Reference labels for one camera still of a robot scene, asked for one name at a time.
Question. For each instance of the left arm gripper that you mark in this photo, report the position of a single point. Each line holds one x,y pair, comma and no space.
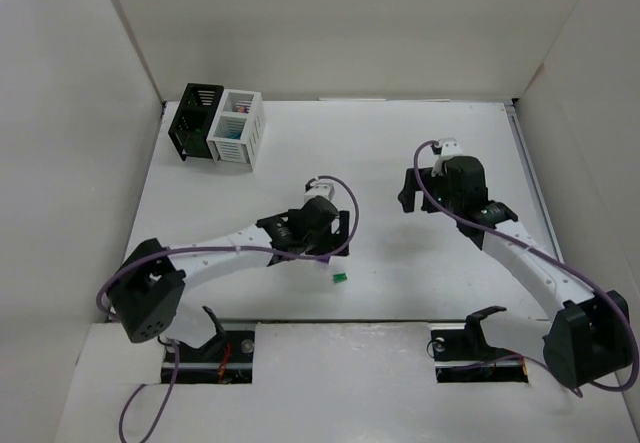
339,233

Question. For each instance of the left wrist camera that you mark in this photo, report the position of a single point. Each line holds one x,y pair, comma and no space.
320,189

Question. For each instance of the teal lego brick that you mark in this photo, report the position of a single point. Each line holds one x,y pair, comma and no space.
232,135

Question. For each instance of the green curved lego piece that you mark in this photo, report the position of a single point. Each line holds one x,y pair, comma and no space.
339,277

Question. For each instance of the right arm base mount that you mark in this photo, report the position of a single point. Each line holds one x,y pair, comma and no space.
463,355

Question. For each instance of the white slotted container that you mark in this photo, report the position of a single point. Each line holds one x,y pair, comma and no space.
252,125

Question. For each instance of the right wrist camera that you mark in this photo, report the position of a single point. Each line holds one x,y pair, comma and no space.
444,149

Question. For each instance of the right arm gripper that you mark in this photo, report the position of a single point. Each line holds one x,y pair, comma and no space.
410,191

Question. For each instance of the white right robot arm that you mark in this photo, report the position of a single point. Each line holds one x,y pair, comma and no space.
590,335

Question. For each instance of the black slotted container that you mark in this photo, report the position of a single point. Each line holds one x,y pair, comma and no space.
197,108

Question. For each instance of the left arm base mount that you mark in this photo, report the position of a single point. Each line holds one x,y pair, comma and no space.
230,363

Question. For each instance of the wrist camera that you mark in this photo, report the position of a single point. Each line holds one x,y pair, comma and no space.
444,149
320,189

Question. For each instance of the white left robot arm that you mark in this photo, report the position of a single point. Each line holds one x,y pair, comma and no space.
146,291

